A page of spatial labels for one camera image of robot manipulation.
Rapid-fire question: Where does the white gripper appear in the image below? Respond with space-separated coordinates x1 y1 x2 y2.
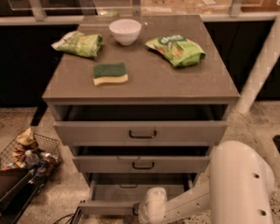
138 187 167 224

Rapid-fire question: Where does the white ceramic bowl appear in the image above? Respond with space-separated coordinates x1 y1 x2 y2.
109 19 142 46

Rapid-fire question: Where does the right green chip bag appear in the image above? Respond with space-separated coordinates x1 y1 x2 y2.
146 35 206 67

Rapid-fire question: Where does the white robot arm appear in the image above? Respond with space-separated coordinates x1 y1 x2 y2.
138 141 274 224

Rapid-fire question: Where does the white diagonal post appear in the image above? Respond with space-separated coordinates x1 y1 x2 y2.
235 12 280 114

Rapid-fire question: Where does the green chip bag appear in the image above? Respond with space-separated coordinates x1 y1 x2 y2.
51 31 103 59
146 35 206 67

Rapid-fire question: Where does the left cardboard box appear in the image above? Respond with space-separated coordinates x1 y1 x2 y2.
141 0 188 15

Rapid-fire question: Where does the black wire basket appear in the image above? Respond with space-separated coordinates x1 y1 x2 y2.
0 132 62 185

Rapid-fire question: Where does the grey drawer cabinet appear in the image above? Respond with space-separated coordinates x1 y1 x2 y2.
41 14 241 191

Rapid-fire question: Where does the clear plastic water bottle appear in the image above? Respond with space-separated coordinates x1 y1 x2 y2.
25 150 39 166

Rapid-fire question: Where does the grey drawer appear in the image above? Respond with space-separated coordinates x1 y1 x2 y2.
54 105 227 146
73 147 209 173
79 173 197 216

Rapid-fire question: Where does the left green chip bag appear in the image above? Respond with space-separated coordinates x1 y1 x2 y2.
51 31 103 59

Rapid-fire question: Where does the green yellow sponge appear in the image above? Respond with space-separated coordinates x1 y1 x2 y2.
93 63 128 86

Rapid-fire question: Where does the dark brown bin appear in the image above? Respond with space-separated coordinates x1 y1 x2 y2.
0 167 34 224

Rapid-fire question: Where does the crumpled tan snack bag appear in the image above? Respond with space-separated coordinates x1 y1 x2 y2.
12 128 38 168

